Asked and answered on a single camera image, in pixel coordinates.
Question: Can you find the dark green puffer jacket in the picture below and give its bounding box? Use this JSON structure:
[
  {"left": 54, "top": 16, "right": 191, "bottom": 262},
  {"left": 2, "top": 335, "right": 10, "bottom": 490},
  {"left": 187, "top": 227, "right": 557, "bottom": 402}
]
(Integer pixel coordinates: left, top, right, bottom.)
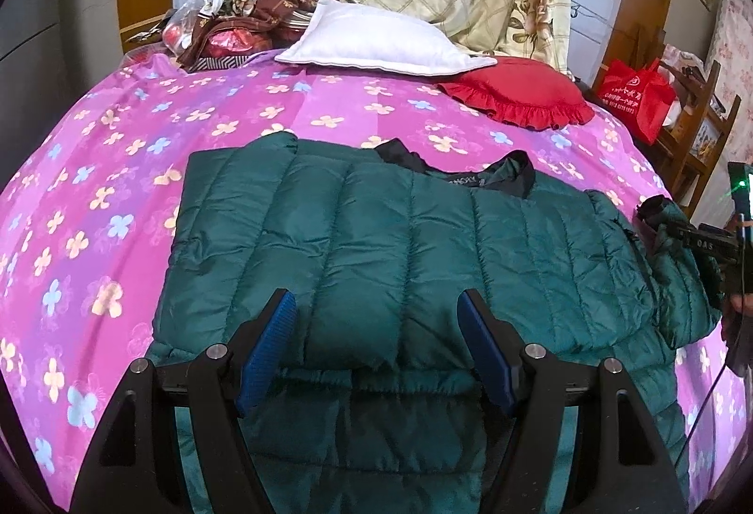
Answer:
[{"left": 148, "top": 133, "right": 719, "bottom": 513}]

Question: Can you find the right hand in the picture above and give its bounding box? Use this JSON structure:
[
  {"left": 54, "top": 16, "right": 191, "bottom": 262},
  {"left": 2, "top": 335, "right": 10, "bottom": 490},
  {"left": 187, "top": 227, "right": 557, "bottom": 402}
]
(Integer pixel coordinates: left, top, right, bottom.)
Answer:
[{"left": 720, "top": 216, "right": 753, "bottom": 342}]

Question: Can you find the wooden chair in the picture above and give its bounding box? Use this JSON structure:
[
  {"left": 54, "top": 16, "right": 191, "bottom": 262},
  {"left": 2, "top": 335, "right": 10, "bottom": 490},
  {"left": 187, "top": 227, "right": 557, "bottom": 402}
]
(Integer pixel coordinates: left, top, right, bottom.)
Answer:
[{"left": 651, "top": 60, "right": 742, "bottom": 218}]

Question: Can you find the red shopping bag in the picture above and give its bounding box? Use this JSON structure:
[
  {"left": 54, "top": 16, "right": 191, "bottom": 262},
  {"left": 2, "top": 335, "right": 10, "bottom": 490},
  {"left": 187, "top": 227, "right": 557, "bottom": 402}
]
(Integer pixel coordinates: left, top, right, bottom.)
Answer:
[{"left": 596, "top": 57, "right": 676, "bottom": 145}]

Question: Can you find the pink floral bed sheet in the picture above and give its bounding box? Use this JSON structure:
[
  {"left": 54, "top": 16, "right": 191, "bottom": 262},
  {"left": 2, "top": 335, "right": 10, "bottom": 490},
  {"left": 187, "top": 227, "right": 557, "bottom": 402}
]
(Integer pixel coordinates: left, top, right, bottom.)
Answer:
[{"left": 0, "top": 48, "right": 749, "bottom": 509}]

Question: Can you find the red ruffled cushion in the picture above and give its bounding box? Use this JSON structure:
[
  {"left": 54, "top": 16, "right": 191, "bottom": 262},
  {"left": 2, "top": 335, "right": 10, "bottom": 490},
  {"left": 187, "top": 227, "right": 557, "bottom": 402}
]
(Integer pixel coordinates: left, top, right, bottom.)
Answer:
[{"left": 438, "top": 56, "right": 595, "bottom": 131}]

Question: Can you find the grey wardrobe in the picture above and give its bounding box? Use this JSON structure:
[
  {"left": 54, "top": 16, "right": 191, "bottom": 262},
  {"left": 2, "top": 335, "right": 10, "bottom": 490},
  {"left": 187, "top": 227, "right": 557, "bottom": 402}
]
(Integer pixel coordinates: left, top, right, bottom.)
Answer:
[{"left": 1, "top": 0, "right": 122, "bottom": 181}]

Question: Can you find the clear plastic bag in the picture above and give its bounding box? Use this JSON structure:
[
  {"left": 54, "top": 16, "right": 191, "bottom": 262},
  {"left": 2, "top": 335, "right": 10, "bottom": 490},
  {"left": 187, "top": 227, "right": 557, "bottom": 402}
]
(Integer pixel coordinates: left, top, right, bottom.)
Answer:
[{"left": 162, "top": 0, "right": 213, "bottom": 56}]

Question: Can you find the white pillow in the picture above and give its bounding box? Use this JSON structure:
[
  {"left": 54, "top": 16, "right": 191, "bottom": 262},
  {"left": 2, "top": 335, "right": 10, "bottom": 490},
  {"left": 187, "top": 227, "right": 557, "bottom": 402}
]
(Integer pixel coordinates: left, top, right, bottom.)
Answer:
[{"left": 276, "top": 0, "right": 498, "bottom": 78}]

